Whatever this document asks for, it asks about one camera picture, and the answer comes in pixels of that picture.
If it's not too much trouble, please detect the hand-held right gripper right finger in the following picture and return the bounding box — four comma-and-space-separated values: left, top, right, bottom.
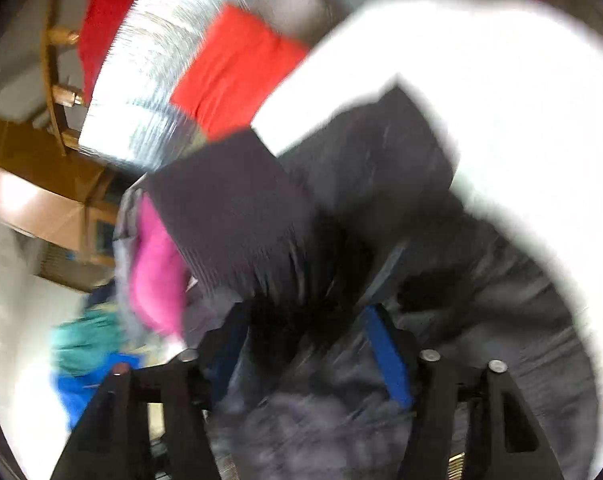
363, 304, 565, 480

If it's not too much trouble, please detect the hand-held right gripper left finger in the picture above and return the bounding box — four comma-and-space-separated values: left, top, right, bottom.
52, 304, 253, 480

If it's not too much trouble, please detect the dark corduroy garment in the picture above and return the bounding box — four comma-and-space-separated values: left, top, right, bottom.
114, 85, 599, 480

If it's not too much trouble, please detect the pink pillow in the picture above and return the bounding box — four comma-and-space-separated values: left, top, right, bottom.
129, 195, 190, 338

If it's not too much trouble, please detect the teal cloth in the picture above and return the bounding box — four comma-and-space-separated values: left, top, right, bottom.
49, 307, 125, 376

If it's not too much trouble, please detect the blue cloth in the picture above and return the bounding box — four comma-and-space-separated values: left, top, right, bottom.
56, 352, 145, 431

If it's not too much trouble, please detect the grey cloth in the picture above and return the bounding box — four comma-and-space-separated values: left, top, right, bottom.
112, 185, 147, 331

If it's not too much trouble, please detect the wooden cabinet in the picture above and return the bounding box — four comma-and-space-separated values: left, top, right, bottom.
0, 115, 127, 293

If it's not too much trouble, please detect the red pillow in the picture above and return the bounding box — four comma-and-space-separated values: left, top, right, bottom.
170, 4, 309, 142

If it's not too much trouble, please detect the white fleece blanket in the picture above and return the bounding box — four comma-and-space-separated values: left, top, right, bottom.
252, 0, 603, 466

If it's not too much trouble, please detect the wooden rack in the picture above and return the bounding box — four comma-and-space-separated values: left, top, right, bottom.
42, 0, 90, 153

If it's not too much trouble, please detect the red cloth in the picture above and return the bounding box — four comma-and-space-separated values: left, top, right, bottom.
79, 0, 160, 103

